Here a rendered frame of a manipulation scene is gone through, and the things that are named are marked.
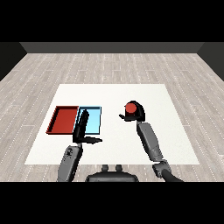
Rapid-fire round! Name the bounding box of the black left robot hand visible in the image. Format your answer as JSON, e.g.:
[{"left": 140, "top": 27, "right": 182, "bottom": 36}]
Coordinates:
[{"left": 72, "top": 108, "right": 103, "bottom": 145}]

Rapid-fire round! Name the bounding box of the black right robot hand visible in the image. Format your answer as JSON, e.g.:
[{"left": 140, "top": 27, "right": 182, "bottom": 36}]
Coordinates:
[{"left": 118, "top": 100, "right": 146, "bottom": 123}]

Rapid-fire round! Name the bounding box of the dark grey robot body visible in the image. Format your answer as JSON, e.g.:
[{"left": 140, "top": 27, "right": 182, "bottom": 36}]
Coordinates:
[{"left": 85, "top": 164, "right": 140, "bottom": 183}]

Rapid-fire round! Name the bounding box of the shallow red open box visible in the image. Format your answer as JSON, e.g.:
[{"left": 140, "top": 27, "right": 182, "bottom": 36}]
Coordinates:
[{"left": 45, "top": 105, "right": 81, "bottom": 136}]

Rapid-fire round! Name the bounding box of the small red can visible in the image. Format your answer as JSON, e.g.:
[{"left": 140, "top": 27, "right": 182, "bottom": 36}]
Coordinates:
[{"left": 124, "top": 102, "right": 138, "bottom": 116}]

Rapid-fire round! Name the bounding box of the shallow light blue open box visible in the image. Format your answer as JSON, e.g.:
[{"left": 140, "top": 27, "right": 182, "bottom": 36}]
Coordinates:
[{"left": 74, "top": 106, "right": 102, "bottom": 136}]

